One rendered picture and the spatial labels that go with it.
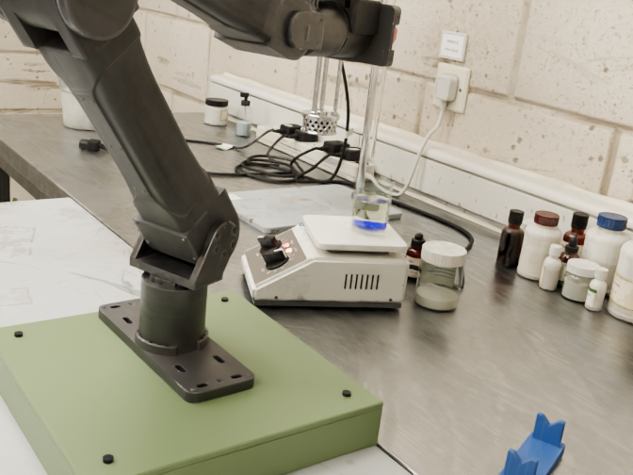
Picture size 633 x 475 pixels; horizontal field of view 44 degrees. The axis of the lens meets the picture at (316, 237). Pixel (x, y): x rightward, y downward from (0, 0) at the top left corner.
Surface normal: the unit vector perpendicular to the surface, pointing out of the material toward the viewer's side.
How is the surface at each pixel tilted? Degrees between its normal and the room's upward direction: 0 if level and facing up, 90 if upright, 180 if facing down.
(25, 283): 0
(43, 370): 0
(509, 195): 90
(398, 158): 90
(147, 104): 88
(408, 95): 90
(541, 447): 0
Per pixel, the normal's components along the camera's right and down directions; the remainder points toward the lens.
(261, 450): 0.58, 0.32
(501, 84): -0.80, 0.11
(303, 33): 0.83, 0.26
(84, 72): -0.51, 0.73
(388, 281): 0.20, 0.33
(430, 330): 0.11, -0.94
